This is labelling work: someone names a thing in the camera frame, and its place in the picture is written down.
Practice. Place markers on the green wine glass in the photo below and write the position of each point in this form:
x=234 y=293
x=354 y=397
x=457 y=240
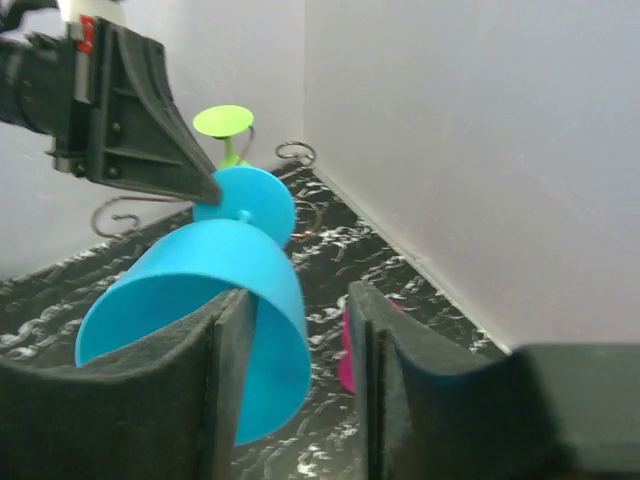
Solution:
x=223 y=122

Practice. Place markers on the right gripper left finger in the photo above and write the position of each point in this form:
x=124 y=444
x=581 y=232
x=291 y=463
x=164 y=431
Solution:
x=163 y=407

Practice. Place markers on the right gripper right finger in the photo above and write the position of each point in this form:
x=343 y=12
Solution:
x=431 y=409

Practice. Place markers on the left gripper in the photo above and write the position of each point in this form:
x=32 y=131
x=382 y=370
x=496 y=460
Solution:
x=100 y=92

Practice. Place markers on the magenta wine glass back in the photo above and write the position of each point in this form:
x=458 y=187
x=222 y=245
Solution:
x=345 y=371

